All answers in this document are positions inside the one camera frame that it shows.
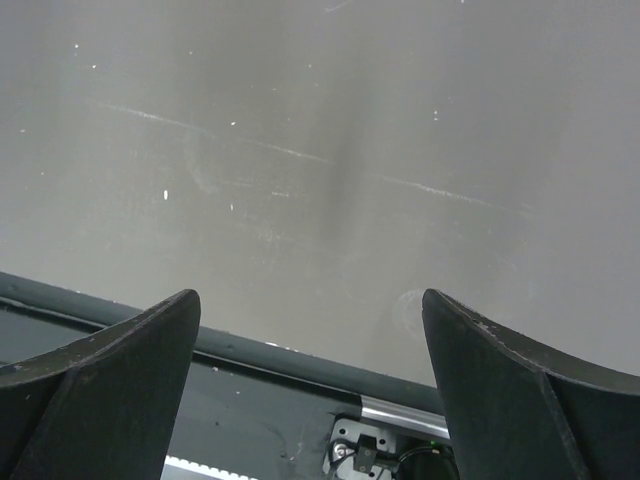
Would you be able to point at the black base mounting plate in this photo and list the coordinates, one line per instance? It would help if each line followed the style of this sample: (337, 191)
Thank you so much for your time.
(247, 407)

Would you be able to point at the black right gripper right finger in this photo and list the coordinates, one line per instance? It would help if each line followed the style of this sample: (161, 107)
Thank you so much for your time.
(516, 408)

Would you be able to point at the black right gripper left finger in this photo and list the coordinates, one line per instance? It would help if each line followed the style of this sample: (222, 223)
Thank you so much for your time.
(104, 406)

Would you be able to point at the aluminium frame rail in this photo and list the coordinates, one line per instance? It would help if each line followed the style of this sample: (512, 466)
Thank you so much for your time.
(380, 412)

